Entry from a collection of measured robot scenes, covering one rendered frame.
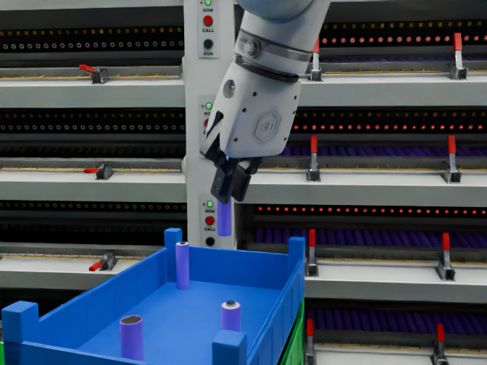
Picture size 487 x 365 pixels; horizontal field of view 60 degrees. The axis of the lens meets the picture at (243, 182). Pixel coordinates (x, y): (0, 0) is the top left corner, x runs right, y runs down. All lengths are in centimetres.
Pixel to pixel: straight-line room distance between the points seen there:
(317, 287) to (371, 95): 39
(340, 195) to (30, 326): 62
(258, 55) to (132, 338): 30
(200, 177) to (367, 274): 39
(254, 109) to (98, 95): 50
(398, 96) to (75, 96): 64
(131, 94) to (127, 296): 46
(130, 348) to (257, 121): 26
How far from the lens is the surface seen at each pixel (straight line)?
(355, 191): 85
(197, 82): 85
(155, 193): 88
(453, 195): 91
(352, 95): 85
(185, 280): 60
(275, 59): 45
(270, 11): 39
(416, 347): 106
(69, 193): 95
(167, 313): 54
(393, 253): 96
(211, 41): 85
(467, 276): 98
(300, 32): 46
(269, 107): 48
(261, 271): 60
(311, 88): 84
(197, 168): 85
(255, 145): 49
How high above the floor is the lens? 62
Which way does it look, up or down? 7 degrees down
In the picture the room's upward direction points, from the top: straight up
